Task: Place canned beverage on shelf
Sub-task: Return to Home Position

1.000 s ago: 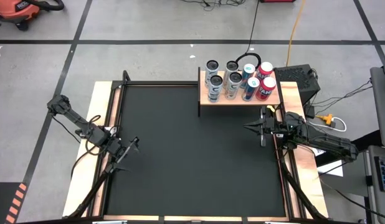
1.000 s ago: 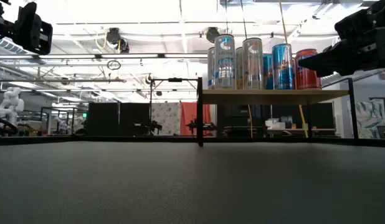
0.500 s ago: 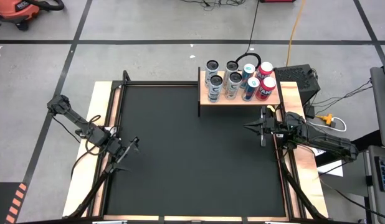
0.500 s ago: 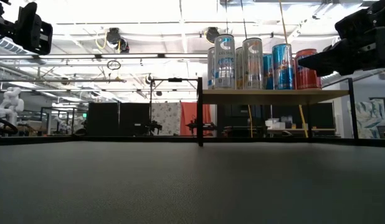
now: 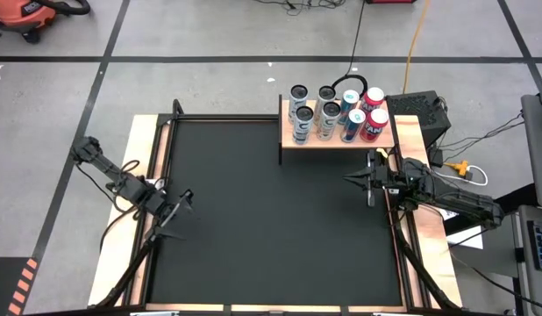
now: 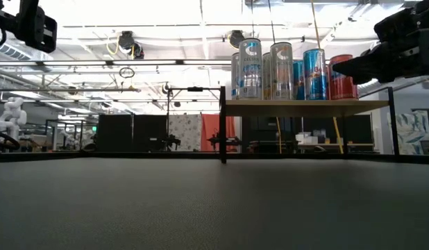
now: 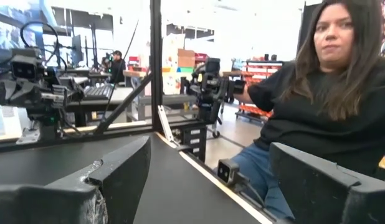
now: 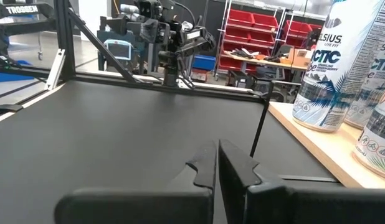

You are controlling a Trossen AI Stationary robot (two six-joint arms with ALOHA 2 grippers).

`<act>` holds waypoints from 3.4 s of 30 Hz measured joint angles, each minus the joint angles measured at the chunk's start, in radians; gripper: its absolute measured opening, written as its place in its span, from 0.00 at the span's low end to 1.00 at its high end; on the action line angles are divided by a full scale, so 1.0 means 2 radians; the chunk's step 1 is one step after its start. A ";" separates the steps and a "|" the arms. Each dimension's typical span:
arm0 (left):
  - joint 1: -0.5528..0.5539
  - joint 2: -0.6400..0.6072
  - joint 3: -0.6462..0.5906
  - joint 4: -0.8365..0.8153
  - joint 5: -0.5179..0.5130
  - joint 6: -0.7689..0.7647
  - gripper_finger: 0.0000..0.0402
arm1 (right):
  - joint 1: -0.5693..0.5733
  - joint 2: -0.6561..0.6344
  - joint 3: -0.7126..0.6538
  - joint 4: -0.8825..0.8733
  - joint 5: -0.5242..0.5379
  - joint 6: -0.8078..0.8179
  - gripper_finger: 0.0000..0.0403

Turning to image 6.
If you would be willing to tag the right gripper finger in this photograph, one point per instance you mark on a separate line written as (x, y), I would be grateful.
(367, 67)

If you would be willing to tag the red Fanta can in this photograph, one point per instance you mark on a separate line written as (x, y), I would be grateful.
(339, 90)

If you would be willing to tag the silver-lid can blue tab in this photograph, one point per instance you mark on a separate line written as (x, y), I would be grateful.
(315, 80)

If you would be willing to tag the grey slim can black lid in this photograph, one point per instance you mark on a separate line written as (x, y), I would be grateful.
(281, 76)

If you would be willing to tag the white Celsius can blue band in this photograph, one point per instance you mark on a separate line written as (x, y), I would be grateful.
(250, 76)

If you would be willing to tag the Celsius Arctic Vibe can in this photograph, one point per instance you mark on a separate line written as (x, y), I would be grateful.
(234, 80)

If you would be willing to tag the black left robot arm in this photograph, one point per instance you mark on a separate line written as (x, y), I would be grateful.
(34, 24)

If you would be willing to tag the leaf-patterned cloth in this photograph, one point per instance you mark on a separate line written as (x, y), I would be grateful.
(412, 132)

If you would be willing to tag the white boxes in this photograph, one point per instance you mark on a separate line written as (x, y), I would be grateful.
(306, 139)

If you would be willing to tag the orange cloth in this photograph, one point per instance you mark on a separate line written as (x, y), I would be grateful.
(211, 126)

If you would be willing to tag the white floral cloth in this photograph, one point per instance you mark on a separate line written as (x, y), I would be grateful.
(186, 128)

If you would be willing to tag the long ceiling light strip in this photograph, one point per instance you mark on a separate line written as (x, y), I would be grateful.
(145, 62)

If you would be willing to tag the black partition panel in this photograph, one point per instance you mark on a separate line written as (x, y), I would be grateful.
(148, 128)

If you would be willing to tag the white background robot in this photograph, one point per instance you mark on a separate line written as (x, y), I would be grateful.
(13, 116)
(68, 137)

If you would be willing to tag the wooden shelf black frame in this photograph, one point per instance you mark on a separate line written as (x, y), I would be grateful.
(304, 108)

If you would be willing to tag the black background rig frame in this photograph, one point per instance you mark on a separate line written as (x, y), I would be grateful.
(195, 89)

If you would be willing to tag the black table frame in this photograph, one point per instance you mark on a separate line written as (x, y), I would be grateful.
(152, 155)

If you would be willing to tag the black background cage frame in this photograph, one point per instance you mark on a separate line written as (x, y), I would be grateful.
(55, 133)

